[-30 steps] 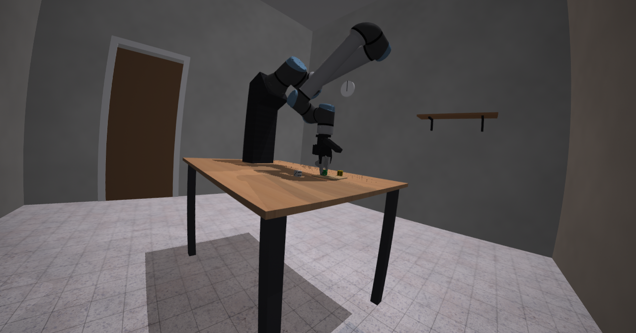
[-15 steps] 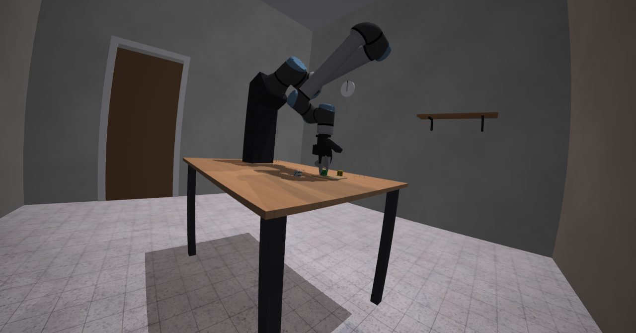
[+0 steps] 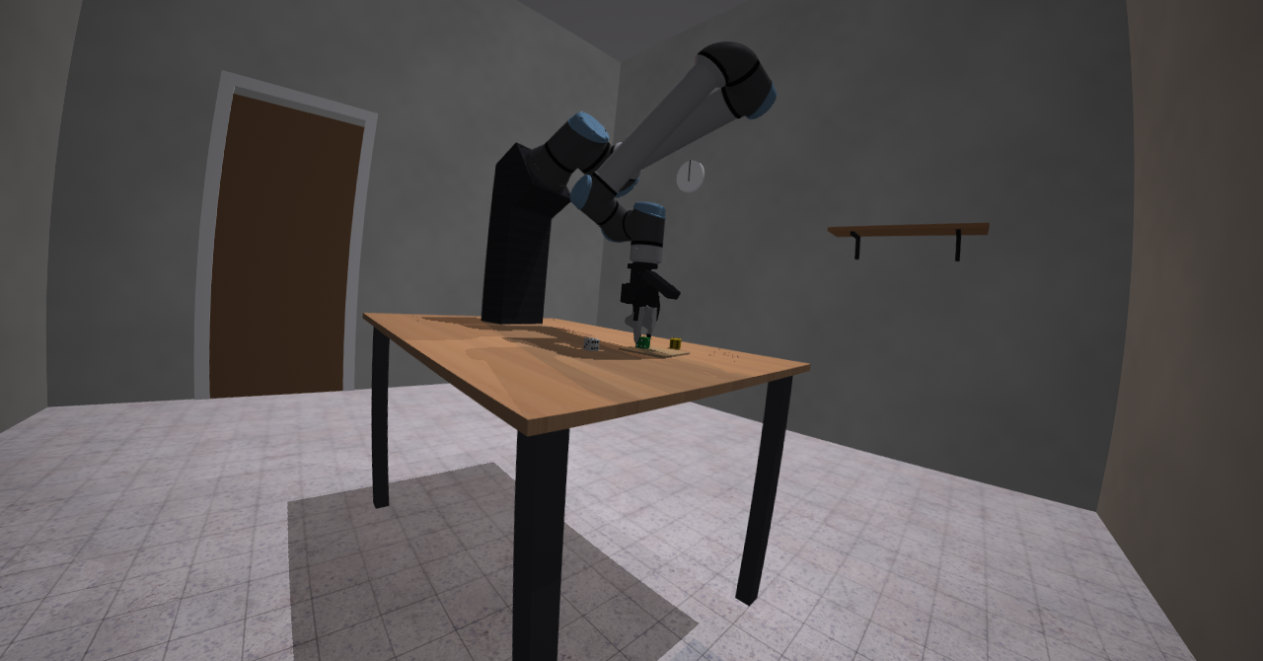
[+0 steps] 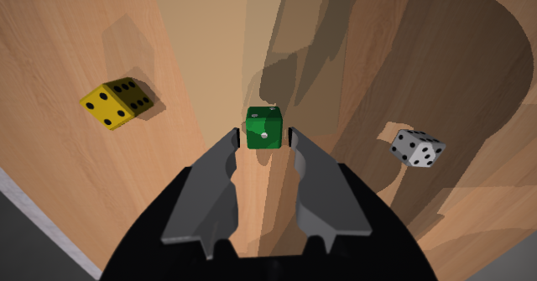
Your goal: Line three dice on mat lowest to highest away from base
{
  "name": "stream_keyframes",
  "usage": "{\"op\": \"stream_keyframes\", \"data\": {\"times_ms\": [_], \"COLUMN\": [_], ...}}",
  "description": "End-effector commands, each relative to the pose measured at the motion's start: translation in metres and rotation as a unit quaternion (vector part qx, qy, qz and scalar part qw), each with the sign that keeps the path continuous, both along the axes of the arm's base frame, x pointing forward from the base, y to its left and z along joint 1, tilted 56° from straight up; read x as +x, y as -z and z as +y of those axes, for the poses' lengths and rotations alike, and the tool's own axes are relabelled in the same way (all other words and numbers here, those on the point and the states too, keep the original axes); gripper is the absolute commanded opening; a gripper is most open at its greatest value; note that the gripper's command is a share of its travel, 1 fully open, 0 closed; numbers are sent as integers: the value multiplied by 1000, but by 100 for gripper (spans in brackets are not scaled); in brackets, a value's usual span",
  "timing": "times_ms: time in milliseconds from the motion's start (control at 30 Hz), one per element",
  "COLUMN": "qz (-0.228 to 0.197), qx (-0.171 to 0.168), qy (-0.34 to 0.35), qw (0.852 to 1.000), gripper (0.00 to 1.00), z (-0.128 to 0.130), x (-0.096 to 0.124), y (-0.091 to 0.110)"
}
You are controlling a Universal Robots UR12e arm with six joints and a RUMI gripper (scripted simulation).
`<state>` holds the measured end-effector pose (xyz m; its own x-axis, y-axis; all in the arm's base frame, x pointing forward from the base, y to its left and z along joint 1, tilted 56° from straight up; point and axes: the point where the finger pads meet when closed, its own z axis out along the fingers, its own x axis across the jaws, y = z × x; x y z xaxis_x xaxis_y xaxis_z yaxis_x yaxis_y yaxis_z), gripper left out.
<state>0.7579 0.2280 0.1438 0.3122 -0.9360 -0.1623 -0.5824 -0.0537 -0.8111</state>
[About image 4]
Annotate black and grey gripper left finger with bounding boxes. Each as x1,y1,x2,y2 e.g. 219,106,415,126
99,127,240,281

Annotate tan flat mat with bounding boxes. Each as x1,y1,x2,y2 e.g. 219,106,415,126
156,0,350,148

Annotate grey die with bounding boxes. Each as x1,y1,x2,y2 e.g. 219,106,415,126
389,129,446,168

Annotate green die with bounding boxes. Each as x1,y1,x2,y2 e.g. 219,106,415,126
246,107,283,149

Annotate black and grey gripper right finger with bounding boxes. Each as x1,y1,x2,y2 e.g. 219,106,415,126
288,127,438,281

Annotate yellow die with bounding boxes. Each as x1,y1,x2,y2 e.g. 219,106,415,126
80,77,154,130

